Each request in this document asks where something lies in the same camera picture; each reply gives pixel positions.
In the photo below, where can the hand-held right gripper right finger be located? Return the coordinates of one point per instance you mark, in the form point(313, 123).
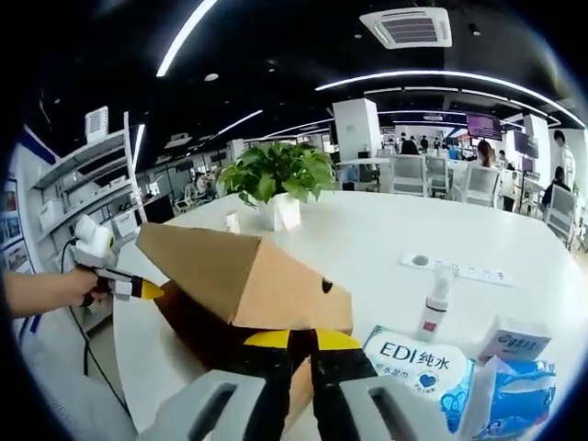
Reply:
point(340, 367)

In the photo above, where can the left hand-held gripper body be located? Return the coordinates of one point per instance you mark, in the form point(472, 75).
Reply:
point(94, 243)

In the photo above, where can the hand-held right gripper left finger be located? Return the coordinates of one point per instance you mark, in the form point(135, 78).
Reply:
point(278, 390)

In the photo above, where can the soft blue wet wipes pack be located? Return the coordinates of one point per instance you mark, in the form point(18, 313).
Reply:
point(413, 363)

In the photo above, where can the brown cardboard shoe box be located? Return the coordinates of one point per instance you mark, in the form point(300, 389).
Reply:
point(285, 285)

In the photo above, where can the clear-capped pump bottle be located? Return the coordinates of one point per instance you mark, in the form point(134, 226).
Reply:
point(432, 317)

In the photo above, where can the small white carton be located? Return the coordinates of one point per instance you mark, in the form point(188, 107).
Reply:
point(514, 340)

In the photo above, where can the soft blue tissue pack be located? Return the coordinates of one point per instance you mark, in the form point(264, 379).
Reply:
point(523, 390)

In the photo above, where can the person's left hand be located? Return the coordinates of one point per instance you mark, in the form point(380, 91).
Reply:
point(89, 285)

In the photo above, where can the set of white storage bins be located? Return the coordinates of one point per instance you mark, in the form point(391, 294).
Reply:
point(50, 213)

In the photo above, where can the black desk monitor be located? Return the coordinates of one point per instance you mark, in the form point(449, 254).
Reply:
point(158, 211)

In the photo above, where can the white metal storage rack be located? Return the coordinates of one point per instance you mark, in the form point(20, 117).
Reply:
point(78, 158)

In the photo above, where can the white paper cup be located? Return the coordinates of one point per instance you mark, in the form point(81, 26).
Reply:
point(231, 221)

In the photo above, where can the white slatted device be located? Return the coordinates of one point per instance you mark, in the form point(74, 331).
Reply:
point(96, 121)

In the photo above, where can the white mesh office chair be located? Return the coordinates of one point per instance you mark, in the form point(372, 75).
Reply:
point(59, 399)

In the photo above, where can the white table outlet panel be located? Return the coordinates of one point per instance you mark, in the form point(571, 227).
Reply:
point(459, 270)

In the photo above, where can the green plant in white pot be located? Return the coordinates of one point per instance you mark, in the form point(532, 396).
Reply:
point(280, 170)

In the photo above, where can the cluster of white desk chairs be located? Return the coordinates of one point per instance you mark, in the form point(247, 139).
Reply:
point(409, 174)

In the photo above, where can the straight ceiling light strip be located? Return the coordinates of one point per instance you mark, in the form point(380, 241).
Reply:
point(183, 40)

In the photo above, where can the curved ceiling light strip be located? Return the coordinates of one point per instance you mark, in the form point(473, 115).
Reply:
point(436, 75)

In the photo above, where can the ceiling air conditioner cassette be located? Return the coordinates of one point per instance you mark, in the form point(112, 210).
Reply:
point(406, 27)

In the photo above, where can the blue white wall poster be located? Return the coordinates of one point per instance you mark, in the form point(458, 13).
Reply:
point(11, 229)

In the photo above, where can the purple wall screen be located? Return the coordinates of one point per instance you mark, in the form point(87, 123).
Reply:
point(482, 125)

